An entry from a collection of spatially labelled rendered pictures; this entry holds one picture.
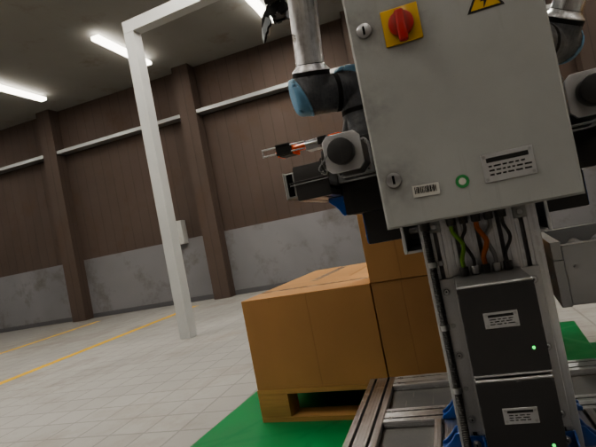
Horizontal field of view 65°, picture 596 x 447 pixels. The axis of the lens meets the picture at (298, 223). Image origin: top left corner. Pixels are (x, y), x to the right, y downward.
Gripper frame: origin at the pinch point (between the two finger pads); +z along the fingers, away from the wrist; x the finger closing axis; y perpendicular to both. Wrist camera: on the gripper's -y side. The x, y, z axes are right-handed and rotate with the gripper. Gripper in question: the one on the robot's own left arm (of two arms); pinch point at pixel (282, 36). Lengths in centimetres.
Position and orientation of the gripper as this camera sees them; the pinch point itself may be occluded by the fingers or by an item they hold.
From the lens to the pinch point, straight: 188.2
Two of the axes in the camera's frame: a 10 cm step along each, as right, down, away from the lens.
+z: 1.9, 9.8, -0.2
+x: -9.4, 1.9, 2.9
